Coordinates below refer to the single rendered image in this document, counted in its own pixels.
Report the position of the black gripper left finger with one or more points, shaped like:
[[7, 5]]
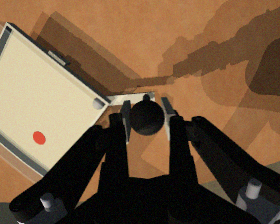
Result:
[[59, 191]]

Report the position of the beige square tray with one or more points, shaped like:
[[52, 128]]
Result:
[[45, 106]]

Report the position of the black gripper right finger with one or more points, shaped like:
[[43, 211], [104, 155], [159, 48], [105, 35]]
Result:
[[249, 185]]

